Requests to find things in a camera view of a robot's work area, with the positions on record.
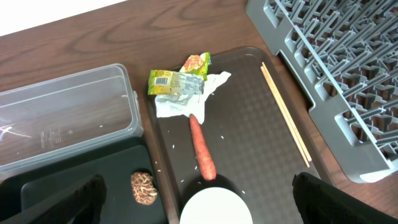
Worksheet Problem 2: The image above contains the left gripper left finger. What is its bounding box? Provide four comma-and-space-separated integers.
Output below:
1, 174, 107, 224

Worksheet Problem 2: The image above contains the grey dishwasher rack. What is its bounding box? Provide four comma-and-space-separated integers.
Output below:
246, 0, 397, 184

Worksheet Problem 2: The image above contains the brown serving tray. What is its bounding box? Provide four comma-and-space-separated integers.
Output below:
146, 47, 324, 223

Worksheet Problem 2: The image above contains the black waste tray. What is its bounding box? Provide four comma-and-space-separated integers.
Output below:
1, 138, 168, 223

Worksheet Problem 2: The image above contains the crumpled white napkin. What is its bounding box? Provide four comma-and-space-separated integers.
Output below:
155, 72, 231, 124

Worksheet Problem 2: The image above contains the brown mushroom food scrap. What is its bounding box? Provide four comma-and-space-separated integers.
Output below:
131, 171, 158, 205

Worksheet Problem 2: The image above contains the right wooden chopstick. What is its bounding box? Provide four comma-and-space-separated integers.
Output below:
261, 61, 313, 163

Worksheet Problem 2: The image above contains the light blue rice bowl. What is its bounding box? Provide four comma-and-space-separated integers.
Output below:
180, 187, 253, 224

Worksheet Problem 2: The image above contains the orange carrot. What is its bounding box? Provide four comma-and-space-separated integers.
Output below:
190, 114, 216, 181

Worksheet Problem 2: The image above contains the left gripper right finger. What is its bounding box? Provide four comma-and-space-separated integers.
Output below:
292, 172, 397, 224

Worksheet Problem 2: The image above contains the clear plastic bin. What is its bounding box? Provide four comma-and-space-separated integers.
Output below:
1, 63, 144, 179

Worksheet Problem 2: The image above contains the yellow green snack wrapper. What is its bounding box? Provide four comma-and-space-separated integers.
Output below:
147, 52, 211, 95

